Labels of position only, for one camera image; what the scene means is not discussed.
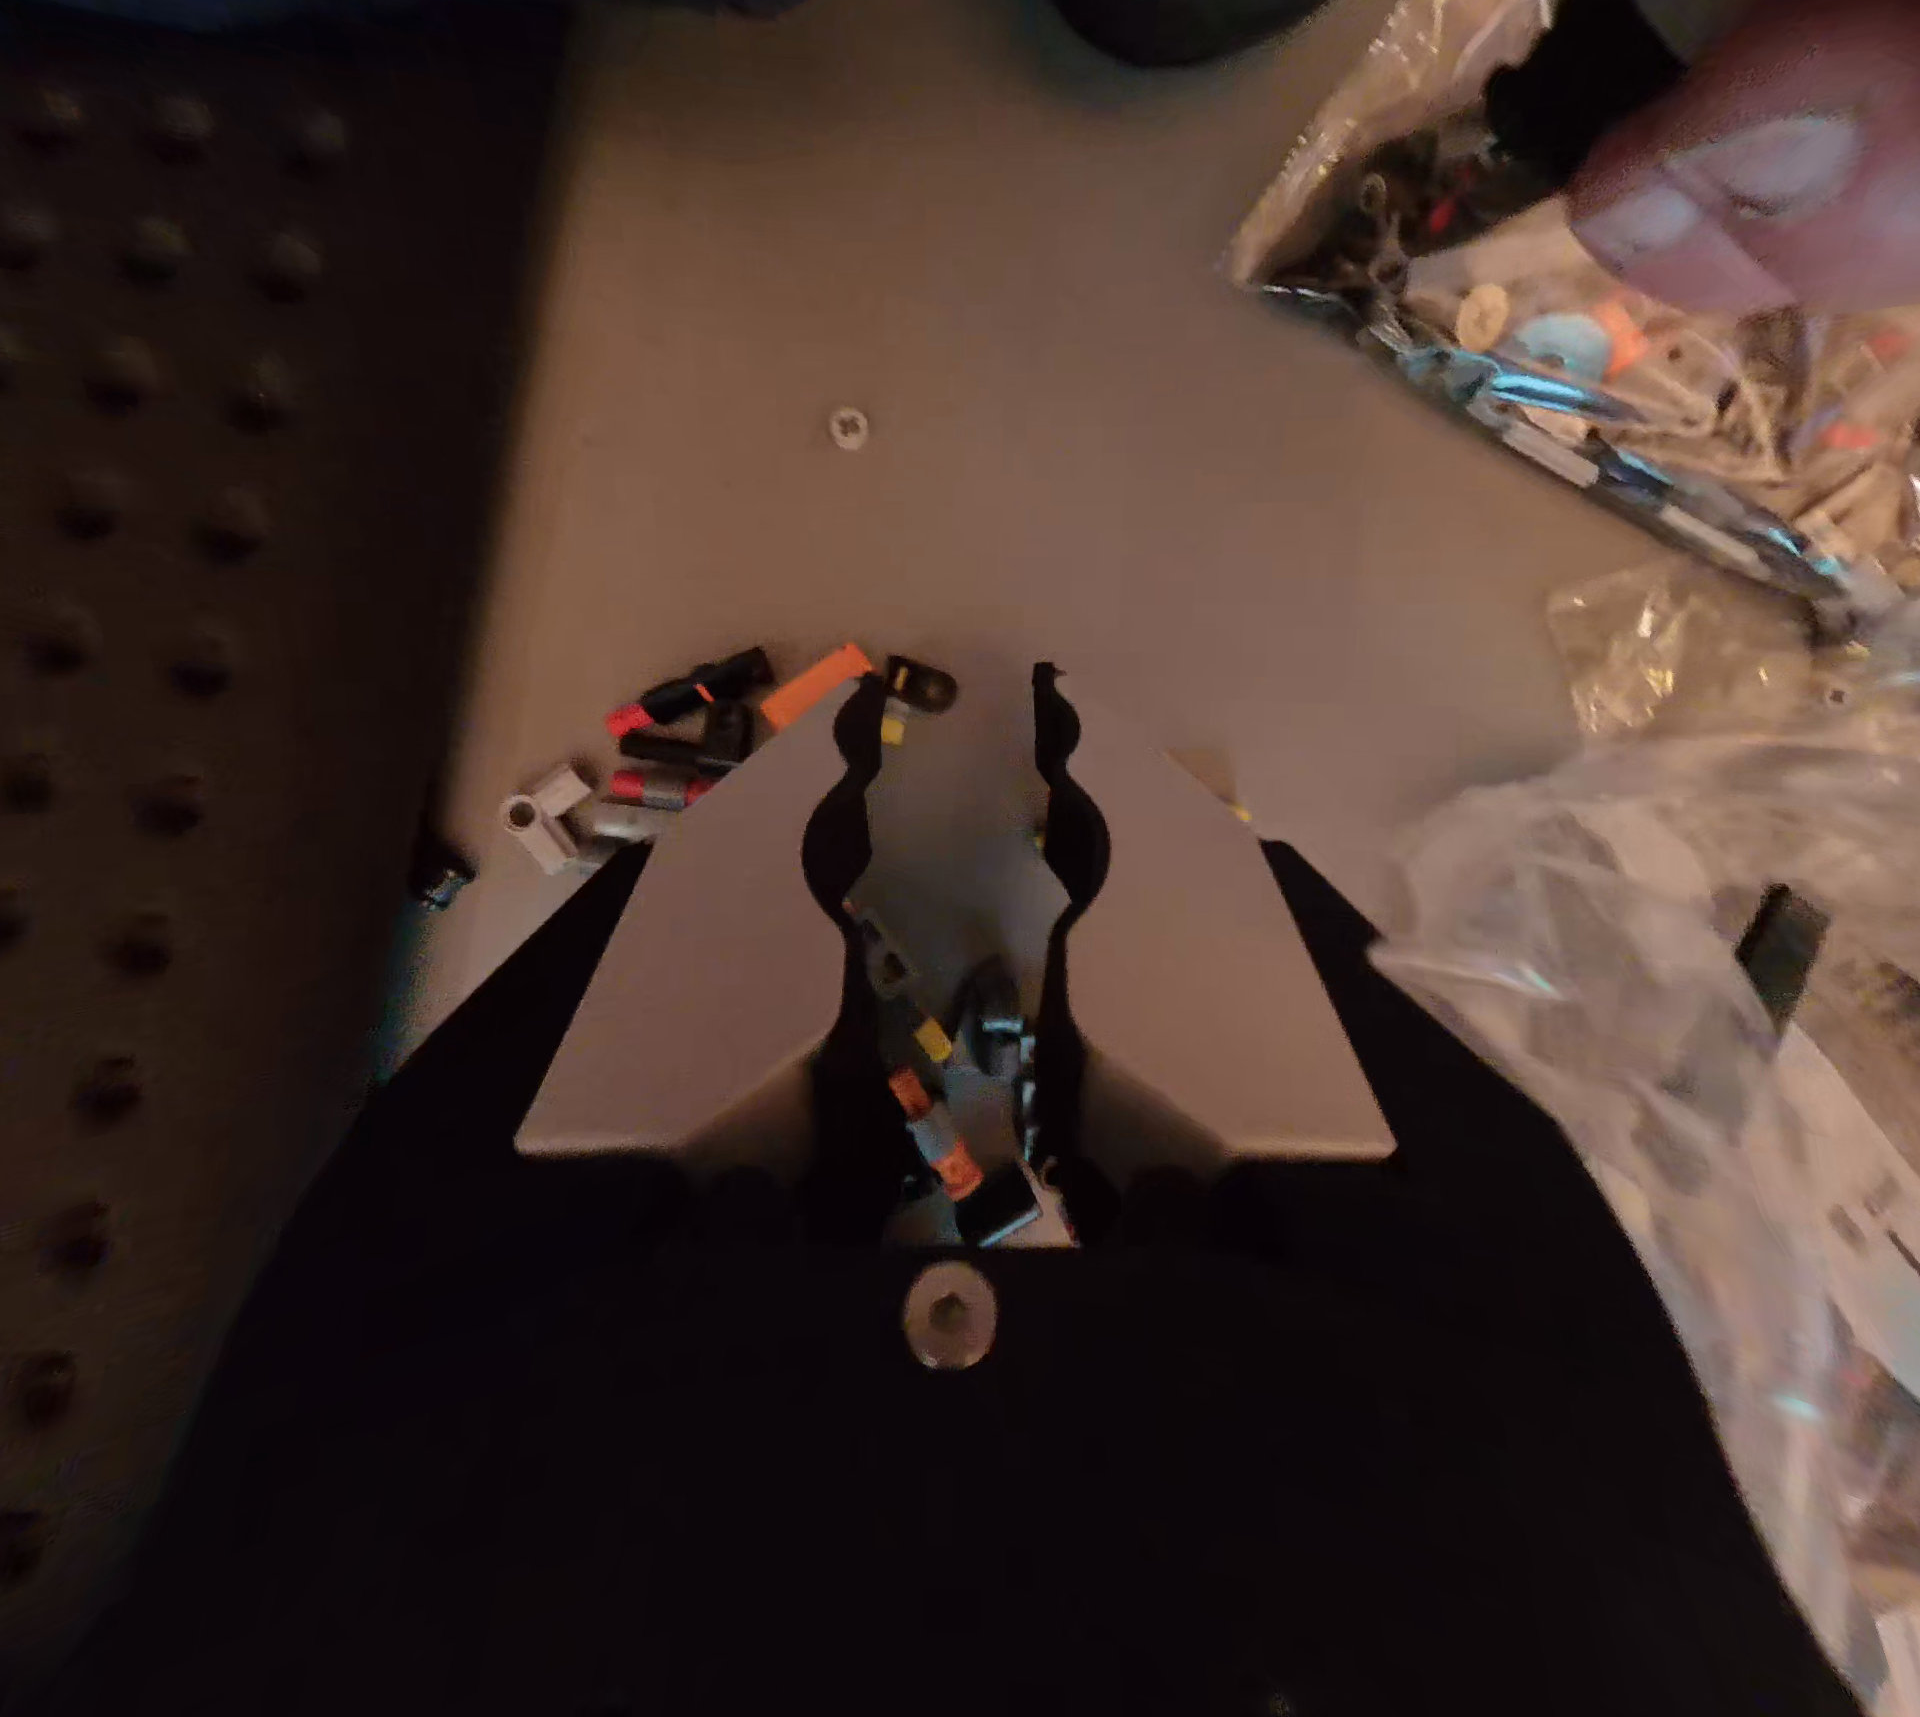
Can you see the grey toy connector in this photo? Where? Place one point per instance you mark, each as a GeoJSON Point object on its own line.
{"type": "Point", "coordinates": [616, 825]}

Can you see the black and yellow toy pin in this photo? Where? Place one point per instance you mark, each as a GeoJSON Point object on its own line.
{"type": "Point", "coordinates": [915, 690]}

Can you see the small black toy piece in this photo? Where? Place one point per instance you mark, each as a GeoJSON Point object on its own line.
{"type": "Point", "coordinates": [440, 875]}

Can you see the clear bag pale toy pieces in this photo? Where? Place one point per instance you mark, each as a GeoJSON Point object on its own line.
{"type": "Point", "coordinates": [1576, 398]}

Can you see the orange and grey toy pin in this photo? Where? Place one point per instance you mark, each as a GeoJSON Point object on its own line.
{"type": "Point", "coordinates": [936, 1142]}

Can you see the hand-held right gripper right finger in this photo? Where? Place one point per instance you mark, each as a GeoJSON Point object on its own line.
{"type": "Point", "coordinates": [1215, 997]}

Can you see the black toy piece red stripe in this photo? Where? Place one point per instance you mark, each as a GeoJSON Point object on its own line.
{"type": "Point", "coordinates": [691, 695]}

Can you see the white toy connector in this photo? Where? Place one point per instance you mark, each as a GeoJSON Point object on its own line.
{"type": "Point", "coordinates": [541, 834]}

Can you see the tiny round clear toy piece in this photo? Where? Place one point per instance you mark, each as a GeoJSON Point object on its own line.
{"type": "Point", "coordinates": [850, 426]}

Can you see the red and grey toy pins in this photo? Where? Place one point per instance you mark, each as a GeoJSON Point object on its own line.
{"type": "Point", "coordinates": [668, 780]}

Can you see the grey black toy block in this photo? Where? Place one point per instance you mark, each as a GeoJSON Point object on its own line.
{"type": "Point", "coordinates": [888, 975]}

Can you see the black chunky toy connector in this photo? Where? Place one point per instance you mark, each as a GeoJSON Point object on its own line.
{"type": "Point", "coordinates": [1786, 951]}

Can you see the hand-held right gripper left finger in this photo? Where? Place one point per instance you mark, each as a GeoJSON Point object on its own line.
{"type": "Point", "coordinates": [691, 997]}

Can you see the black perforated pad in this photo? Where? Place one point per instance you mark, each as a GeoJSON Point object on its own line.
{"type": "Point", "coordinates": [224, 547]}

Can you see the person's left hand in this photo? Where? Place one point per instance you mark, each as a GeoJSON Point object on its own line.
{"type": "Point", "coordinates": [1800, 174]}

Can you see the orange toy connector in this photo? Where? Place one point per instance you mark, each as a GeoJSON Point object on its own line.
{"type": "Point", "coordinates": [813, 682]}

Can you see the clear plastic bag white label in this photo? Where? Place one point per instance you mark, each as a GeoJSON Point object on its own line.
{"type": "Point", "coordinates": [1576, 997]}

